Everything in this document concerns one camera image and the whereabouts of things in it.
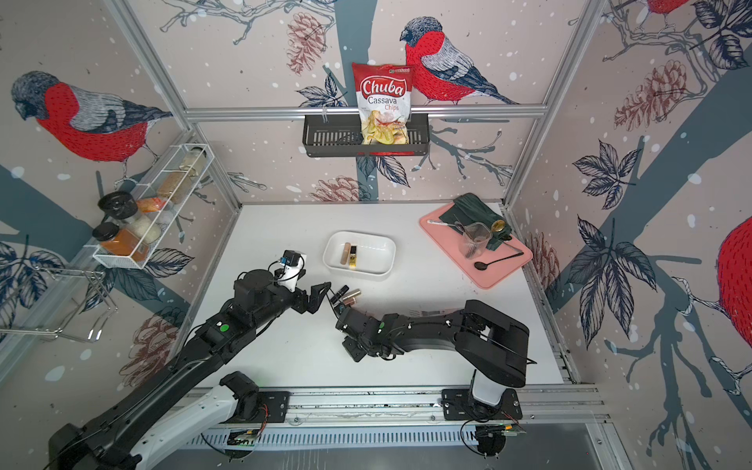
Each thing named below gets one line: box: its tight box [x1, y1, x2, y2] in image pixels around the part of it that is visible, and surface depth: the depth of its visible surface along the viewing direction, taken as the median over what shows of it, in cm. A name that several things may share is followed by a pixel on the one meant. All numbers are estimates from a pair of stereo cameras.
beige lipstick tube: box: [340, 241, 352, 266], surface depth 106 cm
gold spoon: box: [491, 219, 513, 241], surface depth 99 cm
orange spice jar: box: [92, 222, 150, 263], surface depth 64 cm
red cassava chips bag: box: [352, 62, 415, 145], surface depth 85 cm
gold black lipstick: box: [349, 245, 358, 270], surface depth 103 cm
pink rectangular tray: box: [419, 202, 534, 290], surface depth 106 cm
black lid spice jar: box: [97, 190, 162, 244], surface depth 65 cm
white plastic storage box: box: [343, 231, 397, 278], surface depth 106 cm
